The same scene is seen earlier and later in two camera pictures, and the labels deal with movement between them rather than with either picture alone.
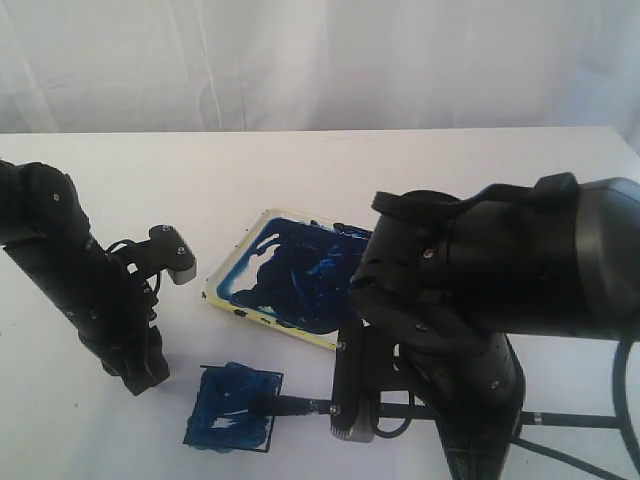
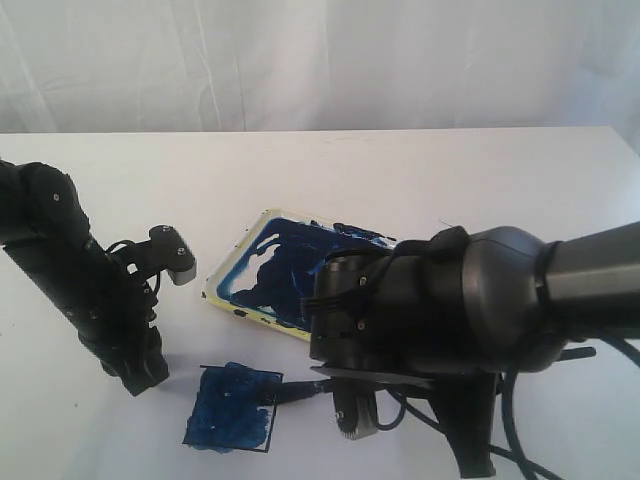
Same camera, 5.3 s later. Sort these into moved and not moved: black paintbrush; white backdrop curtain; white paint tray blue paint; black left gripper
Moved: black paintbrush
Not moved: black left gripper; white paint tray blue paint; white backdrop curtain
